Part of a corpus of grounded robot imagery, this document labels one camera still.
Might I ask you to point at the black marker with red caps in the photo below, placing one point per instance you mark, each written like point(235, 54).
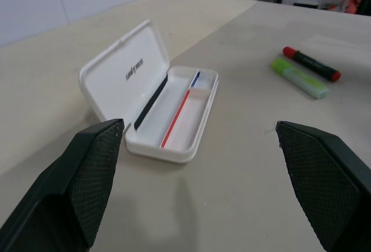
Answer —
point(313, 63)

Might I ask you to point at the orange background object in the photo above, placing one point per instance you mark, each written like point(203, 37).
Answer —
point(352, 4)

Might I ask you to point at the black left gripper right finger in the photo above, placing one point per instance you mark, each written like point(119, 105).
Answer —
point(324, 182)

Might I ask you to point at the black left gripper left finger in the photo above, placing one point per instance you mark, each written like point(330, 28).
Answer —
point(72, 191)

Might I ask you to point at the green highlighter pen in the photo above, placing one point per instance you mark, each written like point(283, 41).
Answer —
point(298, 78)

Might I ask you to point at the white hinged pencil case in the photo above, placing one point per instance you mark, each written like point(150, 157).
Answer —
point(121, 72)

